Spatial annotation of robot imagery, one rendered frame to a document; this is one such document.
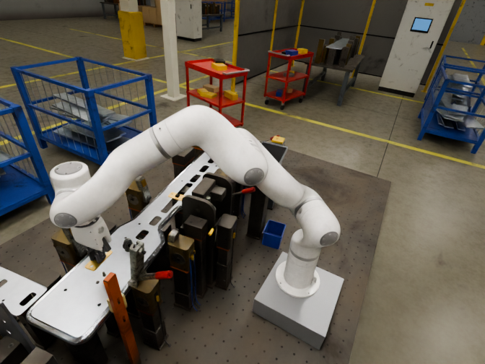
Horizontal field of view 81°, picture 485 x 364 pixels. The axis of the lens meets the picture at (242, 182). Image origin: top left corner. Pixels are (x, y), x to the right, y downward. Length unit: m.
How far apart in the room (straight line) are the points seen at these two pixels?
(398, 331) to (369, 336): 0.22
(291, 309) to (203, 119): 0.83
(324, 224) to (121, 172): 0.62
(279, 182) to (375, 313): 1.69
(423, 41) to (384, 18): 1.30
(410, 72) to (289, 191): 6.93
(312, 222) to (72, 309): 0.78
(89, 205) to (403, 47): 7.31
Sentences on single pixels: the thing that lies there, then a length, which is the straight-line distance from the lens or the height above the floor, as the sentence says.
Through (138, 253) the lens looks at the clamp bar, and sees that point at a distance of 0.85.
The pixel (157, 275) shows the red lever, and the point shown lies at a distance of 0.88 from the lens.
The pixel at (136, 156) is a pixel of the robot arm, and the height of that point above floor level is 1.46.
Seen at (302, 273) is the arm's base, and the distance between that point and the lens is 1.19.
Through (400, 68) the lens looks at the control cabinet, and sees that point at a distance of 7.67.
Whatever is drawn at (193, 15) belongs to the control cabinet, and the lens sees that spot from 11.63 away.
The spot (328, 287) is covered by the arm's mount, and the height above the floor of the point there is 0.80.
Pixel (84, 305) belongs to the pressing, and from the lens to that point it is 1.04.
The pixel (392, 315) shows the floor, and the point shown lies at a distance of 2.43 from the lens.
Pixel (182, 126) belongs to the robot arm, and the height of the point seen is 1.54.
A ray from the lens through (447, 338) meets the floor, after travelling 2.54.
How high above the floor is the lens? 1.82
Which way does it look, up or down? 35 degrees down
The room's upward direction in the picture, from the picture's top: 5 degrees clockwise
